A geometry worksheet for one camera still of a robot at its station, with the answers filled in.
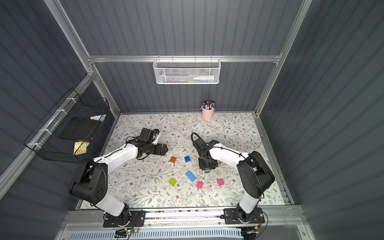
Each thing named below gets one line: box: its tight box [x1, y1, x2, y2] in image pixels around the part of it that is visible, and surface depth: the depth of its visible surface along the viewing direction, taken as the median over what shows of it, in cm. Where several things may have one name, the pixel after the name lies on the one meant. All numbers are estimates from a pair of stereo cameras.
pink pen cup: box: [200, 108, 215, 121], surface depth 117 cm
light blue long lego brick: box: [185, 170, 197, 183], surface depth 88 cm
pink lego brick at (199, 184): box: [196, 181, 204, 189], surface depth 85 cm
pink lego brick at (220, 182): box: [217, 178, 225, 187], surface depth 86 cm
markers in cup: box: [200, 99, 215, 110], surface depth 111 cm
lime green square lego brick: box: [168, 178, 177, 187], surface depth 86 cm
